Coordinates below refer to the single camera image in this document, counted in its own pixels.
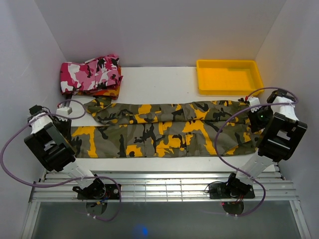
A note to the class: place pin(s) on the yellow plastic tray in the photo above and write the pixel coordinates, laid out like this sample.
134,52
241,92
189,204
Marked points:
227,77

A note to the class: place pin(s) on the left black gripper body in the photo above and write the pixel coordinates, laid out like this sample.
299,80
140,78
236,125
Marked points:
63,126

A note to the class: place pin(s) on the orange camouflage folded trousers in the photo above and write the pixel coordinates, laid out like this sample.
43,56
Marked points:
106,84

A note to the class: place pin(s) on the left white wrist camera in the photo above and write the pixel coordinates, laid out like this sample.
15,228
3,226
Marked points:
64,111

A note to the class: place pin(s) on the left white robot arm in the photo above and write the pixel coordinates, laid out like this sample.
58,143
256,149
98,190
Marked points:
49,141

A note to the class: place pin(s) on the pink camouflage folded trousers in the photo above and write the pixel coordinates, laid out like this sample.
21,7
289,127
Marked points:
77,76

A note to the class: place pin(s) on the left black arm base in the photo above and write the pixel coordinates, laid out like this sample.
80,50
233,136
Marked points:
97,200

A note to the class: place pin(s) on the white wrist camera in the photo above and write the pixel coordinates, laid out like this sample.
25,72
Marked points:
64,111
253,101

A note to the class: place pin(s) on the olive yellow camouflage trousers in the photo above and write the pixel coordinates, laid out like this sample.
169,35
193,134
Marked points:
204,128

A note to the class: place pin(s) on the aluminium rail frame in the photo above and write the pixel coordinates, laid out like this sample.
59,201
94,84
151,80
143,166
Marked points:
169,186

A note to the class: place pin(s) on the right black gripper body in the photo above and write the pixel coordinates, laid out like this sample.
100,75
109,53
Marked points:
261,117

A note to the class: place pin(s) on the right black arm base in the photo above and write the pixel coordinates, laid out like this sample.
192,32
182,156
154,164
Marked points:
233,198

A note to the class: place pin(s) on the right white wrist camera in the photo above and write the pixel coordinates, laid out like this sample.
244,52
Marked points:
253,101

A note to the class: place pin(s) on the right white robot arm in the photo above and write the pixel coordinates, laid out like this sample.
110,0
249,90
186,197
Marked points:
282,133

